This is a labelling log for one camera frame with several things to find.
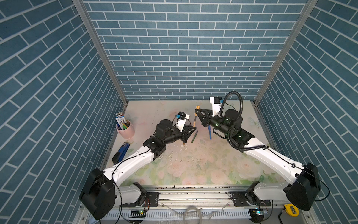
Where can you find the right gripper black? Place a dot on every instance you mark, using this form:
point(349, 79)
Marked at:
point(207, 120)

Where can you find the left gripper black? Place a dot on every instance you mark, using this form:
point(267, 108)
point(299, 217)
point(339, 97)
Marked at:
point(183, 135)

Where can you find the light green pen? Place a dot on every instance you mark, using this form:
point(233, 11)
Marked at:
point(194, 136)

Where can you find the blue pen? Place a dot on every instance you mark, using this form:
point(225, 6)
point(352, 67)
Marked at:
point(210, 133)

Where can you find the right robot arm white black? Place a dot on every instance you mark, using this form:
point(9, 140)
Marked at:
point(301, 183)

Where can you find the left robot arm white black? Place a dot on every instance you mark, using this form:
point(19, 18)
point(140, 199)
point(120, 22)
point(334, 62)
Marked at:
point(102, 190)

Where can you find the pink pen holder cup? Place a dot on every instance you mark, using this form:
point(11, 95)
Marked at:
point(126, 130)

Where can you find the box in pen cup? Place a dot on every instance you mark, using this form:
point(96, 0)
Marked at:
point(121, 121)

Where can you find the blue stapler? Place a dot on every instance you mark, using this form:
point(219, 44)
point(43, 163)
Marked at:
point(119, 155)

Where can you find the yellow tape measure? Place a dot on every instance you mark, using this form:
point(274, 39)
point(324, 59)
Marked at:
point(291, 210)

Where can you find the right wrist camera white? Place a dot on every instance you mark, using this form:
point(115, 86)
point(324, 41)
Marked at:
point(216, 103)

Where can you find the aluminium rail frame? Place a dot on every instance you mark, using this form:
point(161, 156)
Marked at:
point(198, 205)

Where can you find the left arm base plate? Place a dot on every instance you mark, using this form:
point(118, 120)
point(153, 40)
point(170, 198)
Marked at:
point(150, 200)

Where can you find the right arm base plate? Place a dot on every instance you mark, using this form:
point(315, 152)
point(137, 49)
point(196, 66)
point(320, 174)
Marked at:
point(242, 199)

